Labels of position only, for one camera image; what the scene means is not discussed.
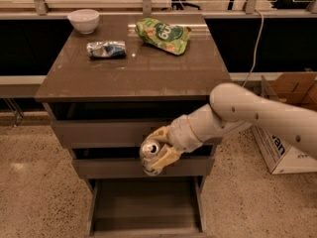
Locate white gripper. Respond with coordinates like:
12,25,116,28
146,115,203,170

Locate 7up soda can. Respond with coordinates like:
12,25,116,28
139,139,161,177

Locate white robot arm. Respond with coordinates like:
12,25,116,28
140,83,317,176

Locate top grey drawer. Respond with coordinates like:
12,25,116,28
52,100,205,149

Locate grey drawer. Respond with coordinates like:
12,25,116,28
52,100,205,149
86,177,207,238
72,145,215,179

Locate middle grey drawer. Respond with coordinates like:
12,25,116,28
72,145,215,179

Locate bottom grey drawer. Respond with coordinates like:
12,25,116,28
86,177,207,238

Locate grey drawer cabinet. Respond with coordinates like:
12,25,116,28
35,13,239,238

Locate green chip bag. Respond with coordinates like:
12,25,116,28
135,17,191,56

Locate blue crumpled snack packet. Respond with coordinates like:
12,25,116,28
86,41,126,59

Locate corovan cardboard box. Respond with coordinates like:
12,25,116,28
252,72,317,175

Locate white ceramic bowl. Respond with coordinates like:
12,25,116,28
67,9,99,34

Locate white power cable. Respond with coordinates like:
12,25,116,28
241,9,265,88

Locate metal railing frame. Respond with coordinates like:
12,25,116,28
0,0,317,20

